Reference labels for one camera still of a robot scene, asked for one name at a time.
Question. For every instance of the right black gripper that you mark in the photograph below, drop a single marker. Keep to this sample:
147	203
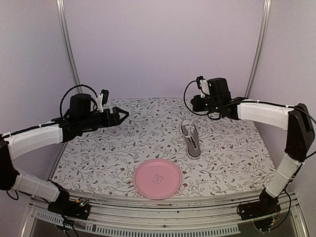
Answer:
195	102

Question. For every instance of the grey canvas sneaker white laces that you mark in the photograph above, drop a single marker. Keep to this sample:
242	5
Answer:
190	134

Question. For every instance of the pink round plate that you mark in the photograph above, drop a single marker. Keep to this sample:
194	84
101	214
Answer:
157	179

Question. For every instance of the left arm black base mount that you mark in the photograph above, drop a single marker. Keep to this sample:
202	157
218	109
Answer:
79	209

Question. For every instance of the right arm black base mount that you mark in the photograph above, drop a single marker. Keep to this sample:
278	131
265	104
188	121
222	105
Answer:
259	212

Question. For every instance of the aluminium frame post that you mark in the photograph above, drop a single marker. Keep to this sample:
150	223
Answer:
67	41
259	46

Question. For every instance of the right aluminium frame post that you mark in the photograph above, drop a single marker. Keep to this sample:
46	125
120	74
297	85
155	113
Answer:
259	46

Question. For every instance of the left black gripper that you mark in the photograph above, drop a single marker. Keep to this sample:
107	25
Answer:
116	120

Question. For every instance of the left aluminium frame post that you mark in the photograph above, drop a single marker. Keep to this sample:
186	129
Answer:
67	41

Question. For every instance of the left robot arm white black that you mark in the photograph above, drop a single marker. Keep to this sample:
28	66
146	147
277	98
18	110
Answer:
14	145

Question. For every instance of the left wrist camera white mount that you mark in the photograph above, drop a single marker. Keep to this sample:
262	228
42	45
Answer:
102	99

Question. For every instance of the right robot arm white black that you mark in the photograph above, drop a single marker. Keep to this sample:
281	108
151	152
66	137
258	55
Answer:
298	124

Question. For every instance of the floral patterned table mat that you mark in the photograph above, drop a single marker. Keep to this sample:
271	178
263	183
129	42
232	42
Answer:
233	156

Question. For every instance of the front aluminium rail frame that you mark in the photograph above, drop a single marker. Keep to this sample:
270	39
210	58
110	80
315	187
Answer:
214	216

